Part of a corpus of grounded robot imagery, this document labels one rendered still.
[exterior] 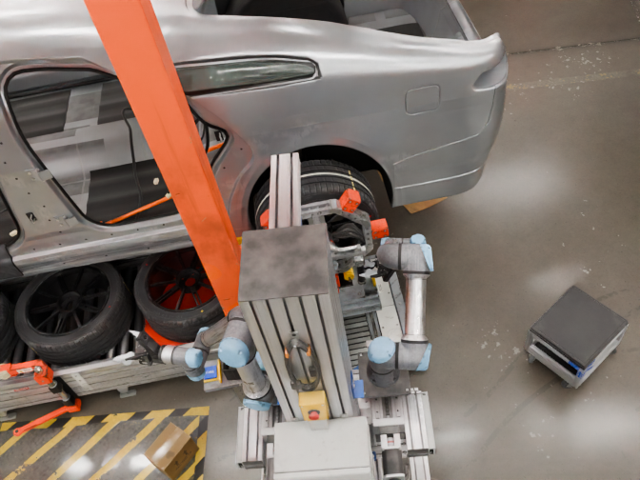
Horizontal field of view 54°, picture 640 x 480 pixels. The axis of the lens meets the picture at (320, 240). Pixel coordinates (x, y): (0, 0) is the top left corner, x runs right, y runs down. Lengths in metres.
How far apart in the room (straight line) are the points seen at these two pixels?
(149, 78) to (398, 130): 1.40
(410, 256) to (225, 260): 0.84
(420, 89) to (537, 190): 1.91
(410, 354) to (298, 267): 1.07
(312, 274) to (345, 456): 0.83
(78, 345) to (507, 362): 2.47
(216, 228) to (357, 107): 0.89
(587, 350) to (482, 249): 1.10
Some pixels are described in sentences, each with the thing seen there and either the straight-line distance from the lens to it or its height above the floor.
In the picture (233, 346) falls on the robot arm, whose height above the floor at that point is 1.46.
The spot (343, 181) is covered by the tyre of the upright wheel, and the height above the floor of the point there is 1.13.
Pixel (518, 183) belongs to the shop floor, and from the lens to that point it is 4.76.
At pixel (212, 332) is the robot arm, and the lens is 2.61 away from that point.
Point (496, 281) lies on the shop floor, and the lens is 4.18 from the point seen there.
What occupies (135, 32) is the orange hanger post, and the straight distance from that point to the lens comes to 2.13.
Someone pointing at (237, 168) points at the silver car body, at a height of 1.25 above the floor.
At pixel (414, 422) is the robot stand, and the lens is 2.88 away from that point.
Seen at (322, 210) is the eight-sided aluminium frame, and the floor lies 1.12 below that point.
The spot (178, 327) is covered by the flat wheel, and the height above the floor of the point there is 0.46.
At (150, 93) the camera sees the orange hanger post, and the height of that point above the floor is 2.15.
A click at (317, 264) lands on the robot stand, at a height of 2.03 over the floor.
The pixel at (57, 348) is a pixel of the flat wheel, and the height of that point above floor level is 0.49.
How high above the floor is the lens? 3.40
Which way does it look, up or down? 50 degrees down
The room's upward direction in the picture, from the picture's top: 11 degrees counter-clockwise
